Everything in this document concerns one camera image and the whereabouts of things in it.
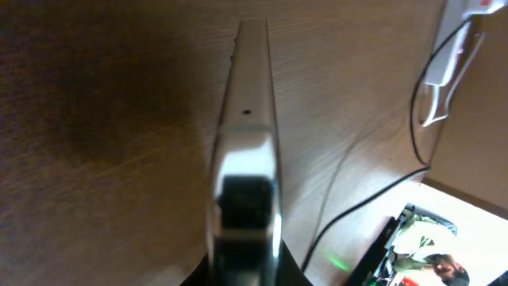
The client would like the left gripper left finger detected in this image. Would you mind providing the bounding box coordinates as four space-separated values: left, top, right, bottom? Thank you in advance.
180 254 209 286

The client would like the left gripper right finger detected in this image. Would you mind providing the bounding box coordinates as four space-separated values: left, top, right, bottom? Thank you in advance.
279 242 312 286

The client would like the black charging cable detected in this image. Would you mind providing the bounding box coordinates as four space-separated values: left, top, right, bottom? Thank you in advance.
300 15 473 273

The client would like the black smartphone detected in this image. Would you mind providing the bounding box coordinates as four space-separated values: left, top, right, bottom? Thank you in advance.
206 18 282 285

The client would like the white power strip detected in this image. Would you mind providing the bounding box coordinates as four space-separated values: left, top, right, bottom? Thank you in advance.
424 0 507 87

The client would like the white power strip cord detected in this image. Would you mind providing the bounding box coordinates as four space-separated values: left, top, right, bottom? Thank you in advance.
421 31 487 128

